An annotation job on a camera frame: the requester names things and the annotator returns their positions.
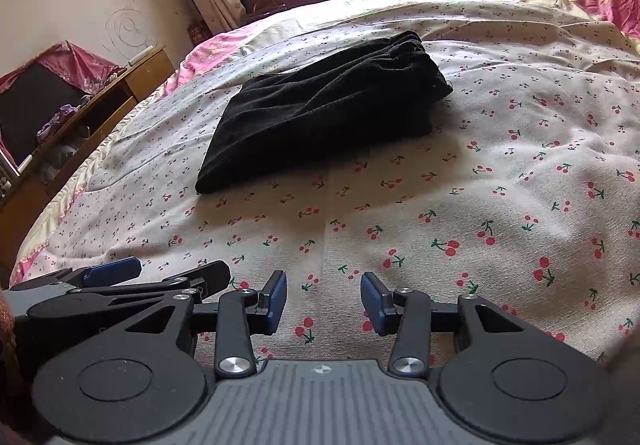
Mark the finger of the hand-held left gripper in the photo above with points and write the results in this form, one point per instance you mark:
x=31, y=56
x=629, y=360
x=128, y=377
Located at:
x=200, y=277
x=112, y=270

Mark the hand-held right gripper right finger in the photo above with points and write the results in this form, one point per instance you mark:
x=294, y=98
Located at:
x=372, y=300

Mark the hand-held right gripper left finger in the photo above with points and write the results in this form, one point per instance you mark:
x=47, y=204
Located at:
x=277, y=297

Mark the black pants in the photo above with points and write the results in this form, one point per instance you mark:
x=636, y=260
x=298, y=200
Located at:
x=310, y=115

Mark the cherry print bedsheet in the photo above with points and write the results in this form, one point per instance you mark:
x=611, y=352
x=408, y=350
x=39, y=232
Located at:
x=450, y=200

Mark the grey crumpled cloth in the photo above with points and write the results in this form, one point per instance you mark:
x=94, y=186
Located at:
x=65, y=152

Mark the purple cloth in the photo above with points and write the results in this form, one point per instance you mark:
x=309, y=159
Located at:
x=60, y=117

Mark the wooden side cabinet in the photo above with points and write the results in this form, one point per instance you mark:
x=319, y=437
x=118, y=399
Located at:
x=150, y=70

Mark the pink floral cloth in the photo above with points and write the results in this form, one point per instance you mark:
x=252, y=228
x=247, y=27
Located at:
x=80, y=62

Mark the white paper roll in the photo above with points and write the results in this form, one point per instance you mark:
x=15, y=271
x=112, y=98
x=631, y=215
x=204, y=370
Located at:
x=140, y=55

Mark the red patterned box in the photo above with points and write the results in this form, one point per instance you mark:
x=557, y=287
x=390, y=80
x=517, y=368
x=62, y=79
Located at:
x=197, y=32

